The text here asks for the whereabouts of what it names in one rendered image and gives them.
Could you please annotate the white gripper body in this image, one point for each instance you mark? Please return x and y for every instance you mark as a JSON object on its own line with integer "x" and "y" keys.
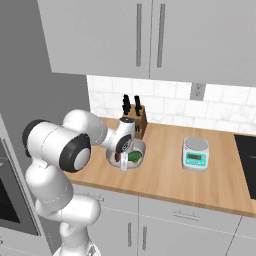
{"x": 124, "y": 162}

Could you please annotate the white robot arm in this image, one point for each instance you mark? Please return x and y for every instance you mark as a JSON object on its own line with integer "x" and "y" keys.
{"x": 53, "y": 146}

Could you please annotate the reddish brown potato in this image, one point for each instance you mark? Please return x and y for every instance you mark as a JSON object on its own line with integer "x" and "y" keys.
{"x": 117, "y": 156}

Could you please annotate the green broccoli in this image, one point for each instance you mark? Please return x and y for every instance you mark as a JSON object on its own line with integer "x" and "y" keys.
{"x": 135, "y": 156}

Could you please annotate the white vegetable container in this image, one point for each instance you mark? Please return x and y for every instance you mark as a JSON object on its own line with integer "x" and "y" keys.
{"x": 141, "y": 150}

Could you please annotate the grey drawer front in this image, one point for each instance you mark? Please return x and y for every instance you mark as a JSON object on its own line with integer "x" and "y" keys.
{"x": 186, "y": 208}
{"x": 116, "y": 198}

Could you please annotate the wooden knife block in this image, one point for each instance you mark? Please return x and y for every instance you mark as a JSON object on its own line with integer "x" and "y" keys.
{"x": 141, "y": 121}

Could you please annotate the grey lower cupboard door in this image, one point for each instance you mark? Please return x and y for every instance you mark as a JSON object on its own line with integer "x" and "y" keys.
{"x": 245, "y": 240}
{"x": 115, "y": 233}
{"x": 186, "y": 241}

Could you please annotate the grey cupboard door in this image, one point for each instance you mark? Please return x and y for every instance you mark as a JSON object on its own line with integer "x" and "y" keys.
{"x": 115, "y": 233}
{"x": 186, "y": 241}
{"x": 93, "y": 36}
{"x": 210, "y": 40}
{"x": 245, "y": 240}

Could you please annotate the white kitchen scale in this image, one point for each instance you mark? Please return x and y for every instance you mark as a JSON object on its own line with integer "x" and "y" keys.
{"x": 195, "y": 154}

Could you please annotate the grey oven door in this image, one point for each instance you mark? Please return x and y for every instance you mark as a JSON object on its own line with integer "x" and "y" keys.
{"x": 8, "y": 190}

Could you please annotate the black hob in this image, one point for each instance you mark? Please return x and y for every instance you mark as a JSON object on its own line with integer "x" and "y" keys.
{"x": 248, "y": 160}

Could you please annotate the grey upper cupboard door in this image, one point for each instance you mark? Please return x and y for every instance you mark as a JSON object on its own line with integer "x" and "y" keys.
{"x": 93, "y": 36}
{"x": 210, "y": 40}

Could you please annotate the tall grey cabinet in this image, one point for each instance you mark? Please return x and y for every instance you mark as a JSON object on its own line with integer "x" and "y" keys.
{"x": 30, "y": 66}

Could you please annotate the grey wall outlet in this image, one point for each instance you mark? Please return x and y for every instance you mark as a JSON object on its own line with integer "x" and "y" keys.
{"x": 197, "y": 91}

